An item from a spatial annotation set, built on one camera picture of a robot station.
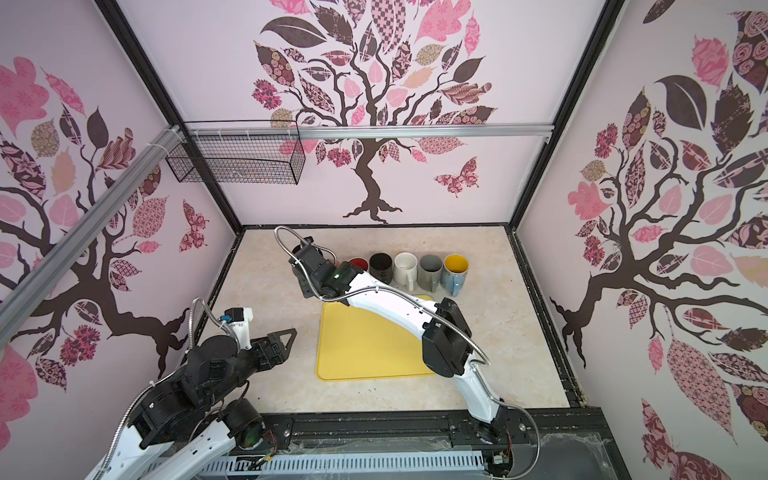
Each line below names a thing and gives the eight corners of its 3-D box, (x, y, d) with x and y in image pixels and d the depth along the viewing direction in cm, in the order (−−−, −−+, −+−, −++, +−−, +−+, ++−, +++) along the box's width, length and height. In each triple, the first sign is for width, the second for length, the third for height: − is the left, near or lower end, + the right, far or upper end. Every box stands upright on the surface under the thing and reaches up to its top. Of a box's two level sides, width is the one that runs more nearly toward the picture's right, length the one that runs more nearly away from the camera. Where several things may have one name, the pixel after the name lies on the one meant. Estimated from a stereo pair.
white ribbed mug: (393, 290, 103) (393, 277, 96) (393, 265, 110) (393, 251, 103) (417, 290, 103) (418, 277, 96) (415, 265, 110) (416, 251, 103)
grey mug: (418, 292, 102) (420, 275, 94) (417, 272, 107) (419, 254, 99) (440, 292, 102) (444, 275, 94) (437, 272, 107) (441, 254, 99)
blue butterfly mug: (441, 300, 100) (445, 282, 92) (438, 272, 107) (441, 254, 99) (466, 300, 100) (473, 282, 92) (461, 272, 107) (467, 254, 99)
